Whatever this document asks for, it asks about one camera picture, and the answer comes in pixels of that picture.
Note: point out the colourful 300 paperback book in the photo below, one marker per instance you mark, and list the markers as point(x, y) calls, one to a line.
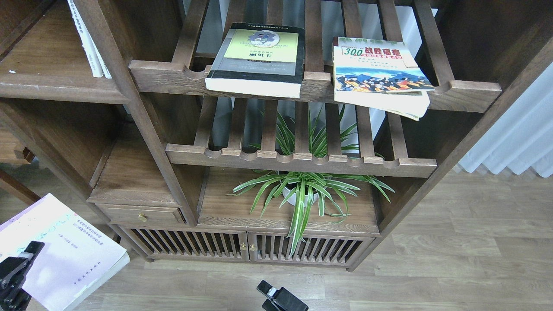
point(381, 75)

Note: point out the brass drawer knob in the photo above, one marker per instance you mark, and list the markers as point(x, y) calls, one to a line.
point(142, 217)

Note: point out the white curtain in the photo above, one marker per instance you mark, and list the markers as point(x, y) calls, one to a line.
point(522, 139)

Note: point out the white book left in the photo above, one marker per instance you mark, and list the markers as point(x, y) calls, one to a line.
point(87, 42)

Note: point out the green spider plant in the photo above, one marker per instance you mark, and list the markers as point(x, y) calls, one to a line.
point(330, 187)

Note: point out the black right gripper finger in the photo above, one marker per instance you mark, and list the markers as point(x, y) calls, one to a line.
point(269, 305)
point(281, 297)

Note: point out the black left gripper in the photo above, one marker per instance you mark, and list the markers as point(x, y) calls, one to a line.
point(12, 275)

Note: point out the black and yellow book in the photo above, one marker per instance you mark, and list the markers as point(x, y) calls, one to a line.
point(260, 60)

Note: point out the white plant pot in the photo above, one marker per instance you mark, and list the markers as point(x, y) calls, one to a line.
point(289, 193)

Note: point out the dark wooden bookshelf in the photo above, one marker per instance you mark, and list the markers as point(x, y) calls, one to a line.
point(154, 140)

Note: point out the white book right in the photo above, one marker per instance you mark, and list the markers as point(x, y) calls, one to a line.
point(105, 69)

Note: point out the white book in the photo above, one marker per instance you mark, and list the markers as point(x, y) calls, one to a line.
point(87, 42)
point(105, 69)

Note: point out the pale purple book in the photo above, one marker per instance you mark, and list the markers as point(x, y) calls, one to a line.
point(76, 258)

